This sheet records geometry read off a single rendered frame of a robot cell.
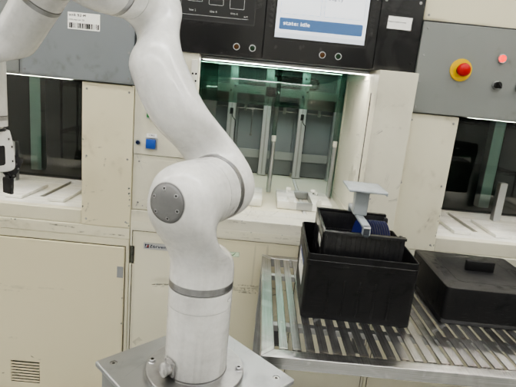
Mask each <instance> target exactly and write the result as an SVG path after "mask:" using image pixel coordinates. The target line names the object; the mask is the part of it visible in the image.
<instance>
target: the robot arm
mask: <svg viewBox="0 0 516 387"><path fill-rule="evenodd" d="M69 1H70V0H8V1H7V3H6V5H5V7H4V8H3V10H2V13H1V14H0V173H3V174H4V175H5V177H3V178H2V183H3V192H4V193H7V194H14V178H16V174H17V173H18V172H19V170H20V166H21V165H22V162H23V159H21V158H20V157H17V156H15V152H14V146H13V142H12V136H11V133H10V130H6V128H5V127H7V126H8V98H7V75H6V62H7V61H11V60H16V59H21V58H27V57H29V56H31V55H32V54H34V53H35V52H36V51H37V49H38V48H39V46H40V45H41V43H42V42H43V41H44V39H45V37H46V36H47V34H48V33H49V32H50V30H51V28H52V27H53V25H54V24H55V22H56V21H57V20H58V18H59V16H60V15H61V13H62V12H63V10H64V9H65V7H66V5H67V4H68V3H69ZM72 1H74V2H76V3H78V4H79V5H82V6H84V7H85V8H88V9H90V10H93V11H95V12H100V13H102V14H106V15H111V16H114V17H118V18H123V19H125V20H126V21H128V22H129V23H130V24H131V25H132V27H133V28H134V30H135V32H136V35H137V42H136V44H135V46H134V48H133V50H132V52H131V54H130V57H129V70H130V73H131V77H132V80H133V82H134V86H135V88H136V90H137V93H138V95H139V97H140V100H141V102H142V104H143V106H144V109H145V111H146V112H147V114H148V116H149V118H150V119H151V121H152V122H153V124H154V125H155V127H156V128H157V129H158V130H159V132H161V133H162V135H164V136H165V137H166V139H168V140H169V142H171V143H172V145H174V146H175V147H176V148H177V149H178V150H179V152H180V153H181V154H182V156H183V157H184V159H185V161H181V162H178V163H175V164H171V165H170V166H168V167H165V168H164V169H163V170H162V171H160V172H159V173H158V174H157V176H156V177H155V178H154V180H153V182H152V184H151V186H150V189H149V193H148V197H147V212H148V216H149V219H150V222H151V224H152V226H153V227H154V229H155V230H156V232H157V234H158V235H159V237H160V238H161V239H162V241H163V242H164V245H165V247H166V248H167V252H168V254H169V257H170V272H169V286H168V301H167V329H166V345H165V346H162V347H160V348H159V349H158V350H156V351H155V352H154V353H153V354H152V355H151V356H150V358H149V359H148V360H147V364H146V378H147V381H148V383H149V385H150V386H151V387H237V386H238V385H239V384H240V383H241V380H242V378H243V363H242V361H241V359H240V357H239V356H238V355H237V354H236V353H235V352H234V351H233V350H232V349H230V348H228V339H229V329H230V312H231V303H232V295H233V277H234V261H233V257H232V255H231V253H230V252H229V250H228V249H226V248H225V247H224V246H222V245H220V244H219V243H218V240H217V225H218V223H219V222H221V221H224V220H226V219H229V218H231V217H234V216H236V215H237V214H238V213H241V212H242V211H243V210H245V209H246V208H247V207H248V205H249V204H250V202H251V200H252V199H253V195H254V190H255V181H254V177H253V173H252V170H251V169H250V166H249V164H248V163H247V161H246V159H245V157H244V156H243V155H242V153H241V152H240V150H239V149H238V147H237V146H236V145H235V143H234V142H233V141H232V140H231V138H230V137H229V135H228V134H227V133H226V131H225V130H224V129H223V128H222V127H221V126H220V124H219V123H218V122H217V120H216V119H215V118H214V117H213V115H212V114H211V113H210V112H209V110H208V109H207V107H206V105H205V104H204V103H203V101H202V99H201V97H200V95H199V93H198V91H197V89H196V87H195V84H194V81H193V79H192V77H191V74H190V71H189V69H188V67H187V63H186V62H185V59H184V55H183V52H182V49H181V45H180V24H181V19H182V8H181V3H180V0H72Z"/></svg>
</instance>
